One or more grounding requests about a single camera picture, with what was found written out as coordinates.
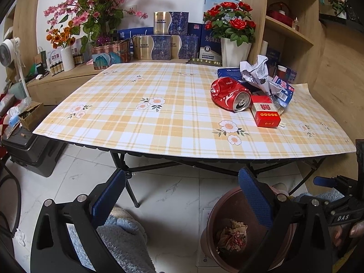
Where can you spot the small glass bottle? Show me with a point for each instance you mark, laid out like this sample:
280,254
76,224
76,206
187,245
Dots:
295,25

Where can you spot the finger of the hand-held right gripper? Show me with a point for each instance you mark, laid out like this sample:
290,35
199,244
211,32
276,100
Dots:
327,180

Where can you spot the person's right hand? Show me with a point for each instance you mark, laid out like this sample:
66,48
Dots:
337,234

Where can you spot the red rose bouquet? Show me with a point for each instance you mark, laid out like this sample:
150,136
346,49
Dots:
230,20

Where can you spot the small blue box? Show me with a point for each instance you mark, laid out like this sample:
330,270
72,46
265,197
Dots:
292,76

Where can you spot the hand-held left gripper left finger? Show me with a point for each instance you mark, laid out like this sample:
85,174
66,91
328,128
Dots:
109,196

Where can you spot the white flower pot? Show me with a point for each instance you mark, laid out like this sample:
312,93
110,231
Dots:
234,52

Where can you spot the white printed bag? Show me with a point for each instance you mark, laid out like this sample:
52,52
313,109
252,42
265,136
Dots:
256,71

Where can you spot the blue box with white panel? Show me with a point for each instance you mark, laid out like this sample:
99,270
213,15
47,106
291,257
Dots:
209,48

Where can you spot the black hard case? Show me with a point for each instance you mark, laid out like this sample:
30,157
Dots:
31,153

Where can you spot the light blue fluffy cloth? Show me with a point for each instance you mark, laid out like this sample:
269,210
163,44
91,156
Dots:
122,241
321,194

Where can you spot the tall light blue box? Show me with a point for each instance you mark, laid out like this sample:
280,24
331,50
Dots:
212,1

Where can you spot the open cardboard box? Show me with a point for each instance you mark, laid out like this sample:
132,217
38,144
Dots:
32,116

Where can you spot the blue and white carton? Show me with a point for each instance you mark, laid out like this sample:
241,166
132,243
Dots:
284,91

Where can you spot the gold capsule blister tray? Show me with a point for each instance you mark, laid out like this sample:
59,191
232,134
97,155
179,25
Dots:
204,61

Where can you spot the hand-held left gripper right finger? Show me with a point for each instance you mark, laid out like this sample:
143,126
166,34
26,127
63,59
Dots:
254,197

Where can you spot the brown round trash bin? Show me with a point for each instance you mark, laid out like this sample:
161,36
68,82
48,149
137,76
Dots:
227,204

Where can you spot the pink blossom plant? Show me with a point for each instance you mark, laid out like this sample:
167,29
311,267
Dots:
96,5

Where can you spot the black tv stand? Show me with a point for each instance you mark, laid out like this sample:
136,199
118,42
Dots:
341,21

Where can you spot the white paper roll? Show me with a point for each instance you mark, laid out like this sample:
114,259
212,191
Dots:
264,49

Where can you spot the orange flower bunch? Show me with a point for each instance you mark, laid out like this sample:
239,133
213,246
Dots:
61,35

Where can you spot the yellow plaid flowered tablecloth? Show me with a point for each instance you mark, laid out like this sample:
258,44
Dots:
170,125

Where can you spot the gold and blue gift box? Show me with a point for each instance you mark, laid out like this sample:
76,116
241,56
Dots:
170,22
184,47
152,47

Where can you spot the row of brown bottles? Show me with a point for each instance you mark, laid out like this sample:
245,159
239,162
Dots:
57,68

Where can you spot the pale pink flower arrangement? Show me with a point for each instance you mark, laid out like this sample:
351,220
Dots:
337,0

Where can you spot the green paper bag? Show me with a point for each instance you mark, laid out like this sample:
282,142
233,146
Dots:
40,61

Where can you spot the crumpled brown paper scraps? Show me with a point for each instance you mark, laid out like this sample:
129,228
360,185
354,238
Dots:
231,234

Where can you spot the white standing fan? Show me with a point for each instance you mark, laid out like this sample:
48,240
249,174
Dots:
8,52

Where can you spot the red cigarette box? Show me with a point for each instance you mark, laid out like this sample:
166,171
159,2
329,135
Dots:
264,113

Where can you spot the white ribbed vase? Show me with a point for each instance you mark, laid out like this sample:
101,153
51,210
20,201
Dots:
67,59

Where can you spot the crushed red soda can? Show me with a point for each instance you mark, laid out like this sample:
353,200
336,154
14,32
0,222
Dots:
224,93

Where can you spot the red and white cup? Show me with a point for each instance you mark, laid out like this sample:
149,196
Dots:
282,72

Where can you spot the copper and teal gift box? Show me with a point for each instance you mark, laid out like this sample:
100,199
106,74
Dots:
111,55

